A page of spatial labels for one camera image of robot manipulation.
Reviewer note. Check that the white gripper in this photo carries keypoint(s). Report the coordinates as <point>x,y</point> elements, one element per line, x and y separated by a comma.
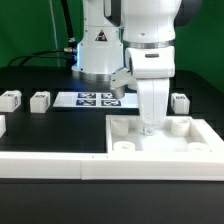
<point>151,69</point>

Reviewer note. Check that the white square table top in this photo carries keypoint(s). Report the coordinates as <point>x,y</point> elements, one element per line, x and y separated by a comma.
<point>124,134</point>

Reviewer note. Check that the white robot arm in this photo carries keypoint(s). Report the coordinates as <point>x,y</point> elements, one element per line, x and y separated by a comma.
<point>130,43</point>

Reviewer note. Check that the white L-shaped obstacle fence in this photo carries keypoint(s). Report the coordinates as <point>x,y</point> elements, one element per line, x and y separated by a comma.
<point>113,166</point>

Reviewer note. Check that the white sheet with tags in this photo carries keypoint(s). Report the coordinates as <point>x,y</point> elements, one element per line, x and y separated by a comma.
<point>94,100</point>

